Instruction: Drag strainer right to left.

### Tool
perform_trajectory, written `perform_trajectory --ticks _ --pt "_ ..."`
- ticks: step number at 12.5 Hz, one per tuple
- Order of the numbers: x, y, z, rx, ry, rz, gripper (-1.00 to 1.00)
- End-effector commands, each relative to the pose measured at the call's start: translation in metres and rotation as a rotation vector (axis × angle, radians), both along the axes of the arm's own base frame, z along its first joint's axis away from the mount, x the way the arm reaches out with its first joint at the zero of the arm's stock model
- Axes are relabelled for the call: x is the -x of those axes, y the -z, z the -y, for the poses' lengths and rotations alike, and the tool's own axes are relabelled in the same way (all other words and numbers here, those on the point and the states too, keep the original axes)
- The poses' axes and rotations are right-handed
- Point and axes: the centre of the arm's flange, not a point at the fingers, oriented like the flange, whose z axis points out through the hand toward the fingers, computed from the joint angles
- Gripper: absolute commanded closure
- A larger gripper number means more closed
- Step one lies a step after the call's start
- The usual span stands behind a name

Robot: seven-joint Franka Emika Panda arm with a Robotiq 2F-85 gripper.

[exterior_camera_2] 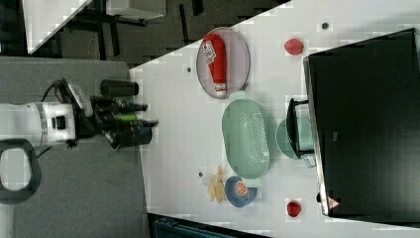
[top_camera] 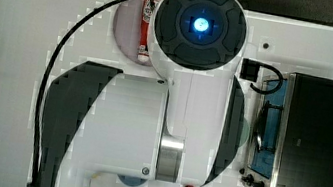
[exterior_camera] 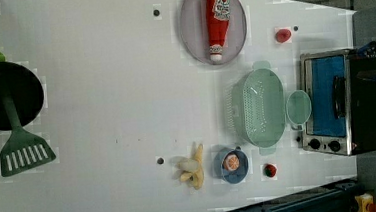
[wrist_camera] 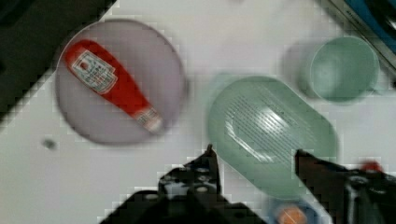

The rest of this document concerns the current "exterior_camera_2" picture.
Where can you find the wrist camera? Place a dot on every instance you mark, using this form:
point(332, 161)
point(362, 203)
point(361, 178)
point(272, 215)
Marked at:
point(77, 95)

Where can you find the red plush strawberry far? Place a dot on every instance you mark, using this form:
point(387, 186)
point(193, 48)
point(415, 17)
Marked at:
point(294, 47)

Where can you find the red plush strawberry near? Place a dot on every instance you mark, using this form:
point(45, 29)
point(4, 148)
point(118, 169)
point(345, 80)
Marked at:
point(293, 208)

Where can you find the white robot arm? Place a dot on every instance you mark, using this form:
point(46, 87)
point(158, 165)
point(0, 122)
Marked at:
point(29, 130)

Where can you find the grey oval plate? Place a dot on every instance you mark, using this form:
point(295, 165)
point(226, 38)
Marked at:
point(238, 61)

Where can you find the blue bowl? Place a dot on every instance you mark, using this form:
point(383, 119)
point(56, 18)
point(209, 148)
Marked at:
point(238, 200)

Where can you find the red plush strawberry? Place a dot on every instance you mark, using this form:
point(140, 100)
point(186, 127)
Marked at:
point(294, 47)
point(293, 208)

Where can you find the red ketchup bottle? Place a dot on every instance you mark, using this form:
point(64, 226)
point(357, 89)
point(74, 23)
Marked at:
point(216, 60)

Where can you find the orange slice toy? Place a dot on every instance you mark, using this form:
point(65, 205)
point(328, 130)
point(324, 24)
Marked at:
point(241, 189)

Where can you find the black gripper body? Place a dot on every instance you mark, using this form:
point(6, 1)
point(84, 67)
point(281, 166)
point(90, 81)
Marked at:
point(94, 123)

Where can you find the black cylinder cup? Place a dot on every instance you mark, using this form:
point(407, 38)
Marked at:
point(119, 88)

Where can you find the black toaster oven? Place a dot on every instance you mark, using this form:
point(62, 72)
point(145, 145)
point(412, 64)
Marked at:
point(364, 110)

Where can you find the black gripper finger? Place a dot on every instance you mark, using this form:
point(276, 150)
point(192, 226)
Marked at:
point(119, 124)
point(126, 107)

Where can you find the lime green utensil handle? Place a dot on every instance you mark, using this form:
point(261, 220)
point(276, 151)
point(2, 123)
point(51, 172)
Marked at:
point(127, 117)

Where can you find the mint green oval strainer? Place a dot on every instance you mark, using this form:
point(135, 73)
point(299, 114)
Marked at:
point(245, 139)

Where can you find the blue bin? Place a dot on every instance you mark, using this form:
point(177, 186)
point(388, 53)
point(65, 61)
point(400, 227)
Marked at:
point(170, 228)

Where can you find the small mint green pot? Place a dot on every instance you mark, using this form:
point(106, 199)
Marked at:
point(301, 146)

